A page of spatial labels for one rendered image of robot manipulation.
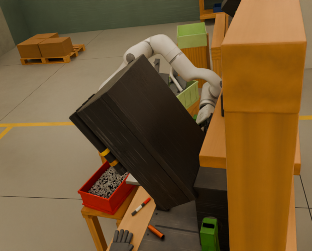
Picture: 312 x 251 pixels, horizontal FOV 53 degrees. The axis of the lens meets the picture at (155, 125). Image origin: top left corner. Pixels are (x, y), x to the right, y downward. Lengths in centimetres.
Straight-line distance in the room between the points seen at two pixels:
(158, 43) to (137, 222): 89
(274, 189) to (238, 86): 17
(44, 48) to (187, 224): 610
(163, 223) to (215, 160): 76
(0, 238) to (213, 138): 259
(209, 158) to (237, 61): 50
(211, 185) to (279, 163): 76
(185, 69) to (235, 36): 125
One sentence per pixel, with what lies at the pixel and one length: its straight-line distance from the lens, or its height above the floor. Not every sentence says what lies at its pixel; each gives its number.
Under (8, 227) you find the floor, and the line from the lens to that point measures 329.
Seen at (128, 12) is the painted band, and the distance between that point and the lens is 885.
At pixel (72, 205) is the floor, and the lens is 317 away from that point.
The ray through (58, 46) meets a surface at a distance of 701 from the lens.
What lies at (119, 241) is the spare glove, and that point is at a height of 92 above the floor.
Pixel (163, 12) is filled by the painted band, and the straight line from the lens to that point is 862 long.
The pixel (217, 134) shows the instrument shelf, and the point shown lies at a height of 154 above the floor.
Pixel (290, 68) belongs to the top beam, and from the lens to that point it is 38.
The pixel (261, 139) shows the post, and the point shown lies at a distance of 44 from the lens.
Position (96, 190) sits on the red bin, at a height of 88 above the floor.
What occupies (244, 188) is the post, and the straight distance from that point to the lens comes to 49.
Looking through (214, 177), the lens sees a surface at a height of 124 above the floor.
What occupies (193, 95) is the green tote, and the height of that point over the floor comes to 87.
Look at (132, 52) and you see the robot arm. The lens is 172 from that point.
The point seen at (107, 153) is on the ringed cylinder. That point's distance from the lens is 121.
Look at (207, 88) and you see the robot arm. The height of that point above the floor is 134.
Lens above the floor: 206
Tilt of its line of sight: 31 degrees down
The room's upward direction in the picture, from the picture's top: 10 degrees counter-clockwise
